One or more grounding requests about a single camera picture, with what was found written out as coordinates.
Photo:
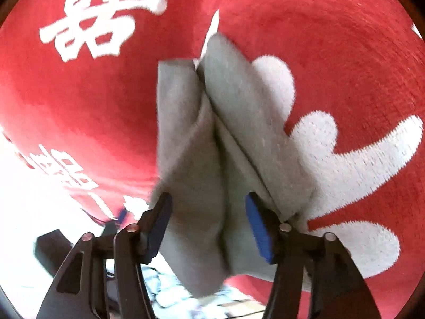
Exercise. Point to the grey small garment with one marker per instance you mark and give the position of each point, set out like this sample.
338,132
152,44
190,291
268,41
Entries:
189,159

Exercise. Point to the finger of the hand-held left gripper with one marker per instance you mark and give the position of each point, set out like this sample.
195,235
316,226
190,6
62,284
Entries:
111,227

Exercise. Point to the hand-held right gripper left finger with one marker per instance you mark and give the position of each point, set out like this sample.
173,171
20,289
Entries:
160,227

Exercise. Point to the red printed blanket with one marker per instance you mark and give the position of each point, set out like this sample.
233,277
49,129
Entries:
298,23

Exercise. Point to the white floral cloth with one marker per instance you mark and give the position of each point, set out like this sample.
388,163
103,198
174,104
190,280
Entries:
186,302

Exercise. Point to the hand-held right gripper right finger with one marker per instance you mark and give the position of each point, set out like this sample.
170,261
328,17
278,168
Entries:
260,229

